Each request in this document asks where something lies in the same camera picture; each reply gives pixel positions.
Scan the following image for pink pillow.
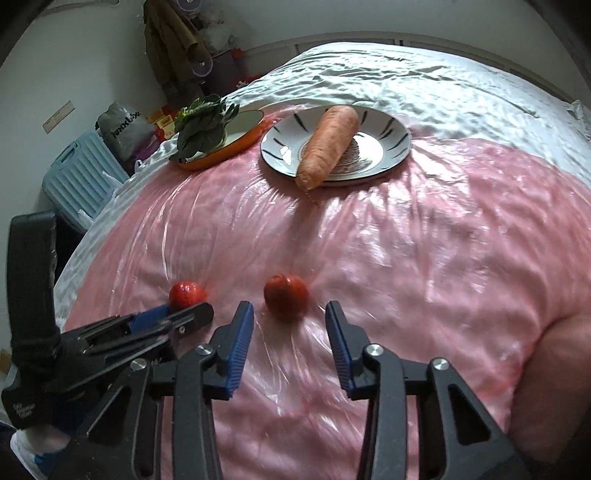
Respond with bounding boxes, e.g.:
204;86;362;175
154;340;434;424
510;314;591;480

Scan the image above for carrot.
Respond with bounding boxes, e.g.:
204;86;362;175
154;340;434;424
295;105;359;191

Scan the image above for clear plastic bag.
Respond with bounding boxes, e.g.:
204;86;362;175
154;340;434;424
570;98;591;126

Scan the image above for white plate with black stripes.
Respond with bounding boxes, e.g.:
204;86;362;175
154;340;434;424
260;105;411;182

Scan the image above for purple storage bin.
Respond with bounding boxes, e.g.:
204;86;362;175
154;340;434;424
203;48;247;95

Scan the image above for hanging brown coat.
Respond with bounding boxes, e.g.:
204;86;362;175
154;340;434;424
143;0;208;107

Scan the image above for leafy green vegetable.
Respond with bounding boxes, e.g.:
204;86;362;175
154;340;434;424
174;93;241;160

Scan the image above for grey plastic bag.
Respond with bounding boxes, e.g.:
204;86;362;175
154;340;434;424
95;102;155;162

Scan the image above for red and yellow boxes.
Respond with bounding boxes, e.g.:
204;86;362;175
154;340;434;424
147;105;181;139

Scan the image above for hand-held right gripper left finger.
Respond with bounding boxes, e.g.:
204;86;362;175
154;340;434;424
60;301;254;480

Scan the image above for red apple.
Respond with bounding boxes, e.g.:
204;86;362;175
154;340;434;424
263;274;309;322
168;280;207;312

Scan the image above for light blue suitcase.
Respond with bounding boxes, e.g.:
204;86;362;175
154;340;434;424
42;131;131;234

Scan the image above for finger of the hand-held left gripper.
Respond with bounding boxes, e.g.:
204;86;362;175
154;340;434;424
62;304;171;344
85;302;215;370

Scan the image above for orange oval dish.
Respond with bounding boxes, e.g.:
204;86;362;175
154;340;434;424
168;110;266;171

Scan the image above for person's left hand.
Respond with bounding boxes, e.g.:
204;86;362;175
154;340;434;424
9;411;77;480

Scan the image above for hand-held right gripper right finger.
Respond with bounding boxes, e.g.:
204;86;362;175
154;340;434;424
325;300;522;480

